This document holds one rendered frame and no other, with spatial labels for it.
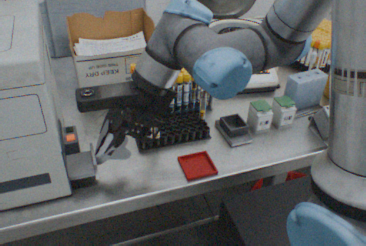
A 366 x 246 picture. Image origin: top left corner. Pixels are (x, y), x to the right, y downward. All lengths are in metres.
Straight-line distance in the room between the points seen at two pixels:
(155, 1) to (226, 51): 0.75
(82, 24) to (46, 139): 0.59
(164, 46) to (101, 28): 0.59
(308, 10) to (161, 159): 0.43
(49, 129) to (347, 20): 0.47
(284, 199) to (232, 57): 0.27
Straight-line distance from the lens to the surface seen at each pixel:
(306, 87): 0.92
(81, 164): 0.71
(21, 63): 0.54
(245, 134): 0.83
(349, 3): 0.29
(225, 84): 0.49
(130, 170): 0.74
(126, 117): 0.62
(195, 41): 0.52
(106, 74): 0.89
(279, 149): 0.83
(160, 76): 0.59
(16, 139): 0.61
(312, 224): 0.35
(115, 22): 1.14
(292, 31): 0.54
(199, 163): 0.75
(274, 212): 0.60
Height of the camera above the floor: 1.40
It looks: 37 degrees down
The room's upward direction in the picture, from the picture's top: 2 degrees clockwise
